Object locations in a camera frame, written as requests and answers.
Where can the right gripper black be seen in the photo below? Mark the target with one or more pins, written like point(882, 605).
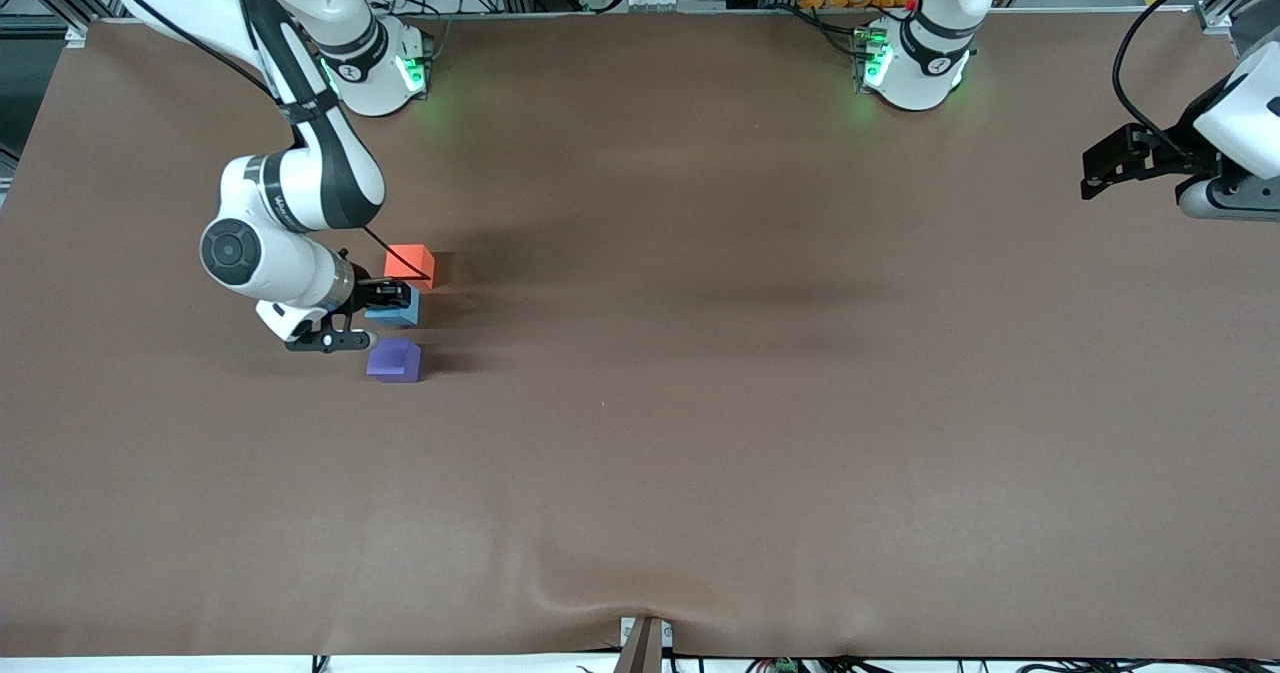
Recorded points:
point(372, 296)

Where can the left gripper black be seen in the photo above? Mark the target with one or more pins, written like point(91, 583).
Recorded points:
point(1178, 149)

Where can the blue foam block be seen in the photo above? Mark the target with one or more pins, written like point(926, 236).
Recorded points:
point(395, 319)

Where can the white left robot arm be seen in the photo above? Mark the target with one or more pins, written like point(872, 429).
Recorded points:
point(925, 63)

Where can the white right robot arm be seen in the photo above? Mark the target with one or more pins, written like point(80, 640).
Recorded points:
point(300, 183)

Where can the orange foam block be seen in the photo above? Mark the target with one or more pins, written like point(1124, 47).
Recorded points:
point(395, 271)

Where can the purple foam block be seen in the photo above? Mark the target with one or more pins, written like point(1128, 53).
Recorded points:
point(392, 361)

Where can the brown table cover sheet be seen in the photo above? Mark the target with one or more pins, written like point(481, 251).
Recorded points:
point(700, 473)

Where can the green terminal connector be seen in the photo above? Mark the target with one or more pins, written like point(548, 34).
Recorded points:
point(785, 666)

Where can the brown pole with metal bracket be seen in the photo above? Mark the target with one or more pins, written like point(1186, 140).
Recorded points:
point(640, 653)

